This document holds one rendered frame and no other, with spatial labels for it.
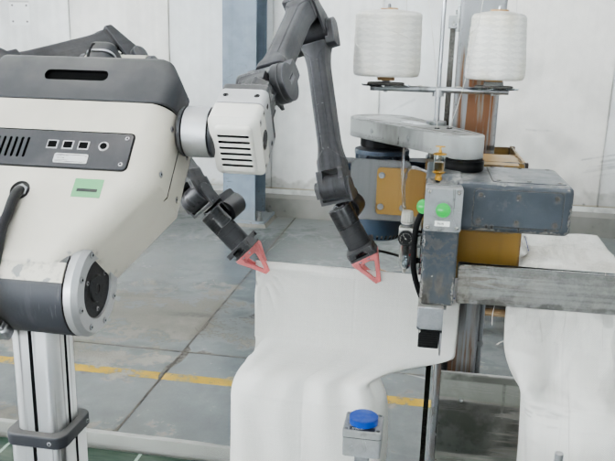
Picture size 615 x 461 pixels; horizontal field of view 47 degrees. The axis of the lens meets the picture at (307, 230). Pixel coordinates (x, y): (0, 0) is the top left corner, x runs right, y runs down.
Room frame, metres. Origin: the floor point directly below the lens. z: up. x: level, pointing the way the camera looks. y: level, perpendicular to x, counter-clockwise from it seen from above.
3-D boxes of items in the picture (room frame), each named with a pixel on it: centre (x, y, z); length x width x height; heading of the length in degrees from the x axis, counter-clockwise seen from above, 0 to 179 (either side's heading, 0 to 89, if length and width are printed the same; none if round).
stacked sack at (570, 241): (4.73, -1.72, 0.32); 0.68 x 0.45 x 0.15; 81
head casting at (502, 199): (1.55, -0.41, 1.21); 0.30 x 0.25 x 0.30; 81
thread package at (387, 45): (1.81, -0.18, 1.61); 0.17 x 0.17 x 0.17
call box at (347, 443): (1.35, -0.13, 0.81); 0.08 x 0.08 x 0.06; 81
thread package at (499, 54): (1.77, -0.44, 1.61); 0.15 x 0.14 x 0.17; 81
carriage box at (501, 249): (1.89, -0.43, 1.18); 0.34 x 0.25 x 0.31; 171
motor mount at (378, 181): (1.86, -0.25, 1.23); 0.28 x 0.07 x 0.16; 81
